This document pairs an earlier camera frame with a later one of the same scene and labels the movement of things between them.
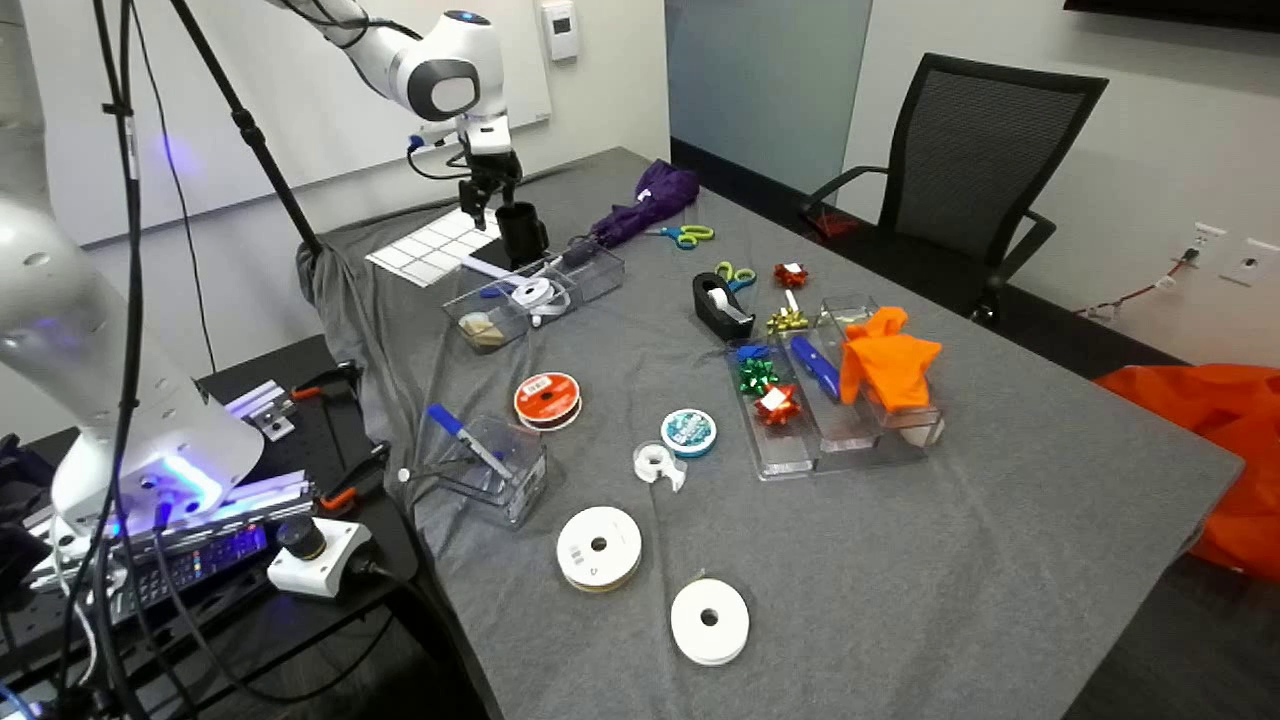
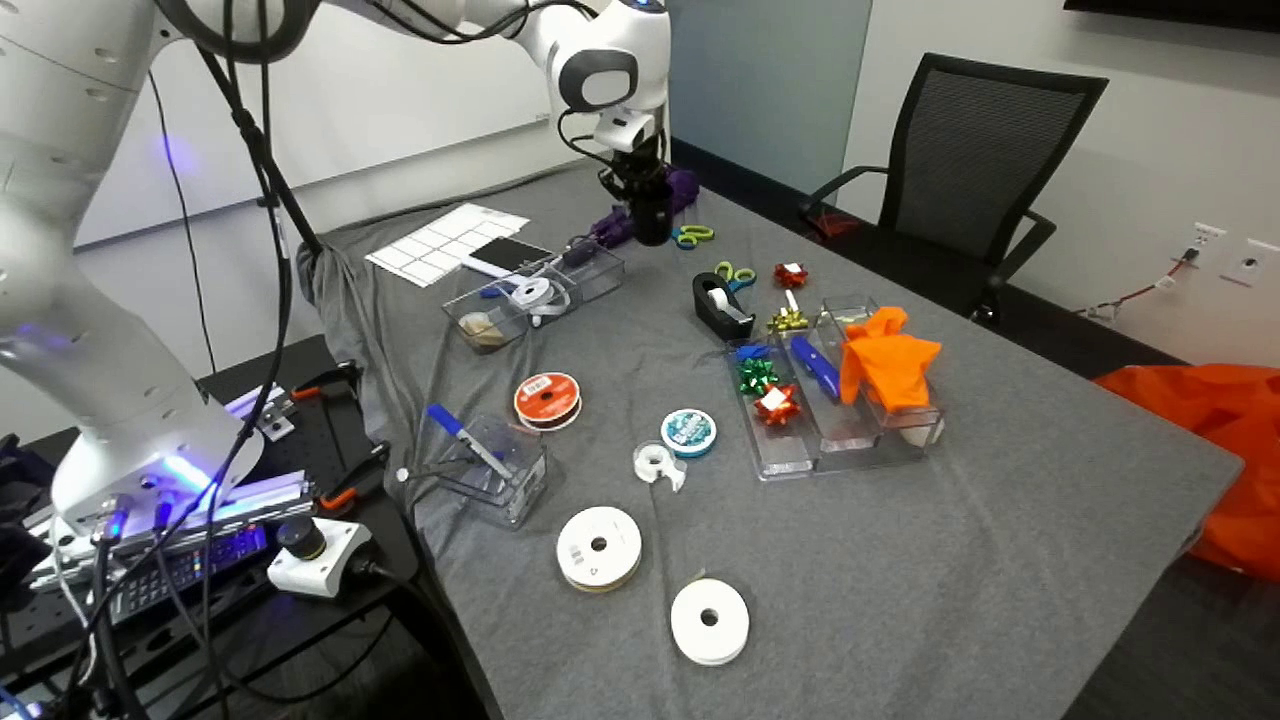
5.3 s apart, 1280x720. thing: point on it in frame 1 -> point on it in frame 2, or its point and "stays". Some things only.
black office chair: [968, 152] stays
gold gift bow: [784, 321] stays
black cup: [522, 228] -> [653, 212]
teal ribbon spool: [688, 429] stays
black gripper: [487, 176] -> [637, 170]
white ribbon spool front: [708, 622] stays
